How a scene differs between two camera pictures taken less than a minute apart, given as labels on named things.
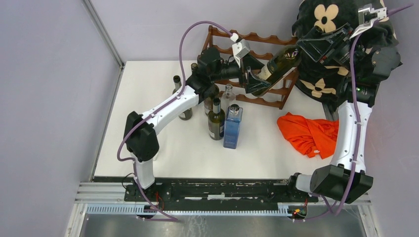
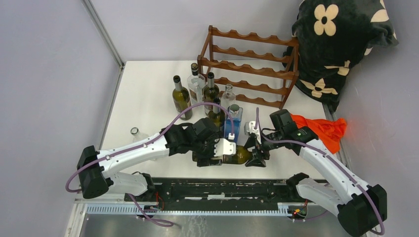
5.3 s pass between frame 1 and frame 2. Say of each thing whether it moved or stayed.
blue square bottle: stayed
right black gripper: moved
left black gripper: moved
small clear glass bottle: stayed
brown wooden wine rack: stayed
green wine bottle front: stayed
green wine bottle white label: moved
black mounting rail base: stayed
